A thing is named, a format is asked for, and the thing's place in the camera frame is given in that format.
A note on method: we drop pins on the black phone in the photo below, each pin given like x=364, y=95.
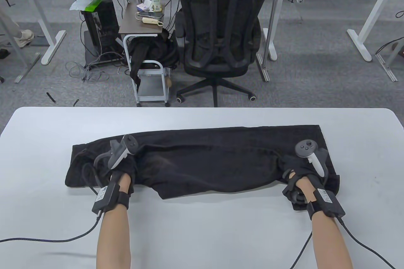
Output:
x=154, y=15

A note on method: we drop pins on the beige power strip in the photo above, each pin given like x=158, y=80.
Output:
x=151, y=20

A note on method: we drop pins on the brown side table white frame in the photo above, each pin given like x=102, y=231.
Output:
x=132, y=24

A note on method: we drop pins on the black trousers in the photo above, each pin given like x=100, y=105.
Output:
x=205, y=161

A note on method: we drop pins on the person's left forearm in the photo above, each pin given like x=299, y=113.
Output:
x=113, y=234

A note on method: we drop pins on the black garment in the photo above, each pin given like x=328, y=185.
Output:
x=148, y=49

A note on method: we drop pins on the white green plastic bag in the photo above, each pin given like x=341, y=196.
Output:
x=85, y=2

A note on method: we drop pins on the grey white hand controller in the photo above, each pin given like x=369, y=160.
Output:
x=305, y=148
x=129, y=143

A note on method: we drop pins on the purple white small box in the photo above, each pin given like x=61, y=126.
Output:
x=143, y=6

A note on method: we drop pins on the black mesh office chair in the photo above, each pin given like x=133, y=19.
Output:
x=221, y=61

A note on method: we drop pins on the person's left hand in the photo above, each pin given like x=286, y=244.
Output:
x=127, y=168

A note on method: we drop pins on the person's right forearm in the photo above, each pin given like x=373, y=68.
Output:
x=328, y=243

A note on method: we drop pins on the black marker pen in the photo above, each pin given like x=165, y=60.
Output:
x=51, y=97

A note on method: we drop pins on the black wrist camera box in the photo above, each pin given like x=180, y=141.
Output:
x=104, y=198
x=328, y=202

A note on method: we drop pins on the person's right hand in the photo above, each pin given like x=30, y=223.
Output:
x=293, y=165

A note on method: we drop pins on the black computer tower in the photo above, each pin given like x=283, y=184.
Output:
x=107, y=23

